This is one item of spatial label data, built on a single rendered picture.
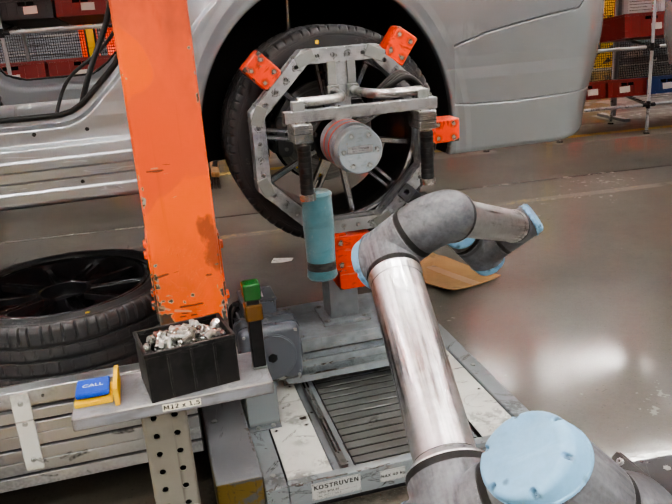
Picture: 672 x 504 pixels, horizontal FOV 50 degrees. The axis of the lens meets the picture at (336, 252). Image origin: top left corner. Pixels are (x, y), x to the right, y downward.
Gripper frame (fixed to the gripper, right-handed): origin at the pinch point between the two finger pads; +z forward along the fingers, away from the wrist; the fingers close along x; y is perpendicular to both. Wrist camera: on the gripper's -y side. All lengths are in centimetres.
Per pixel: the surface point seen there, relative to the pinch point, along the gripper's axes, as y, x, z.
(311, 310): 8, -50, 20
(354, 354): 18, -50, -5
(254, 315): -38, -46, -60
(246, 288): -44, -42, -60
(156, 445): -38, -82, -63
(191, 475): -27, -84, -63
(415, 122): -24.5, 15.1, -26.0
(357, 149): -30.9, -0.2, -21.5
